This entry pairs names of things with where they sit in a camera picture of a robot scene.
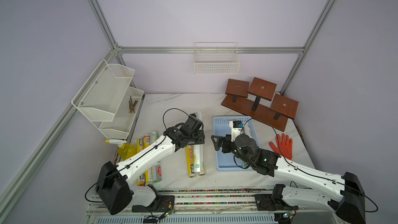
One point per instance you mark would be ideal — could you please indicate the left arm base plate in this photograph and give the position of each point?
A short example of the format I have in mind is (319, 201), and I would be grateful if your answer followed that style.
(148, 199)

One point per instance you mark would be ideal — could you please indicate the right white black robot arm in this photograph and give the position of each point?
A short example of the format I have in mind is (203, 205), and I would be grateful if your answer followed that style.
(345, 192)

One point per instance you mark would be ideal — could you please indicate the white green text roll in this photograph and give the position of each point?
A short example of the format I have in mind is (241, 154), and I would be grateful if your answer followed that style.
(198, 160)

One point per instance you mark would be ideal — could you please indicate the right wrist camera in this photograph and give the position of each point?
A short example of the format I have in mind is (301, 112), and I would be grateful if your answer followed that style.
(236, 129)

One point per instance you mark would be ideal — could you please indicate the red rubber glove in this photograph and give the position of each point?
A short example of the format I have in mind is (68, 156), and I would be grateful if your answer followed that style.
(283, 145)

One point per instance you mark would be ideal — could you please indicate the aluminium rail bench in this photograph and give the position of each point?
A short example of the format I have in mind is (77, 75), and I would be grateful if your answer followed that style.
(220, 206)

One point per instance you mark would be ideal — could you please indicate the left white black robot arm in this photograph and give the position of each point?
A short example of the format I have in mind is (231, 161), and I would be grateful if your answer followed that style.
(117, 184)

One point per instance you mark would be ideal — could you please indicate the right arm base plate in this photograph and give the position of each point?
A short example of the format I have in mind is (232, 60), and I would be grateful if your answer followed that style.
(273, 201)

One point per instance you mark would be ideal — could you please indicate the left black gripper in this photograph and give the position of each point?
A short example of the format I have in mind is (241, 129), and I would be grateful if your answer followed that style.
(201, 137)

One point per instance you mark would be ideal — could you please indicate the brown wooden display stand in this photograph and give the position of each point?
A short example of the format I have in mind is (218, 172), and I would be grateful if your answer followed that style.
(259, 100)

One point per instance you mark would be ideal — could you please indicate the white wire wall basket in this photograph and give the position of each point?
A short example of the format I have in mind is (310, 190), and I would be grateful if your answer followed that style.
(216, 58)

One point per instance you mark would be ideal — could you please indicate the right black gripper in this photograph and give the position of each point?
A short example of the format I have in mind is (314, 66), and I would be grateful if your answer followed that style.
(227, 140)

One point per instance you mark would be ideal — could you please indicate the white mesh two-tier shelf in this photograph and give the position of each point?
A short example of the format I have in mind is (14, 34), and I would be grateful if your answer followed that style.
(104, 100)

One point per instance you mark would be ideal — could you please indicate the long yellow wrap box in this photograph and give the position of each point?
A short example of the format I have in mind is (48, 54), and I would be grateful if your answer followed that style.
(140, 147)

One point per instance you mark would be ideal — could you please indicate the yellow spray bottle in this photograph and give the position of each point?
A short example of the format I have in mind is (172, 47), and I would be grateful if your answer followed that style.
(125, 150)

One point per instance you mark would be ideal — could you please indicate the light blue plastic basket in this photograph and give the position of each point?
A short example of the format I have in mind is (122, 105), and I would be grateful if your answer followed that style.
(221, 124)

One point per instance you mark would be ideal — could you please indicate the white roll grape picture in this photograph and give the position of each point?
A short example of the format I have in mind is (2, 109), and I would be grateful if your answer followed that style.
(156, 168)

